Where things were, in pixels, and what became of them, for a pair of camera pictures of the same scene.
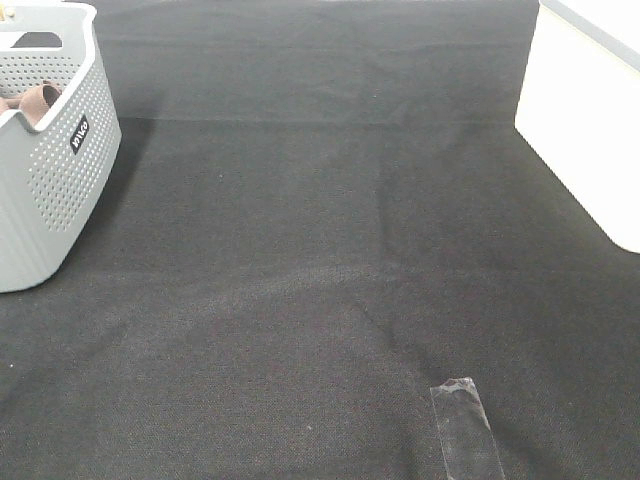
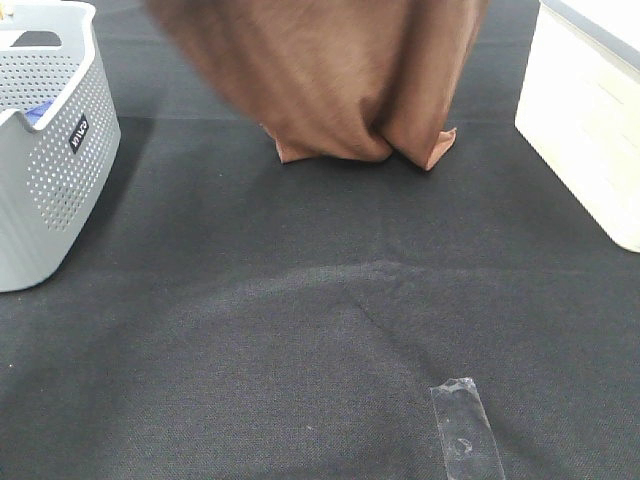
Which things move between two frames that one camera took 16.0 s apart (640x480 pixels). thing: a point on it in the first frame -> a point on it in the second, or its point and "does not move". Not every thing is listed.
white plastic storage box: (579, 107) does not move
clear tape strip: (467, 440) does not move
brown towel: (33, 103) -> (347, 80)
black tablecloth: (321, 209) does not move
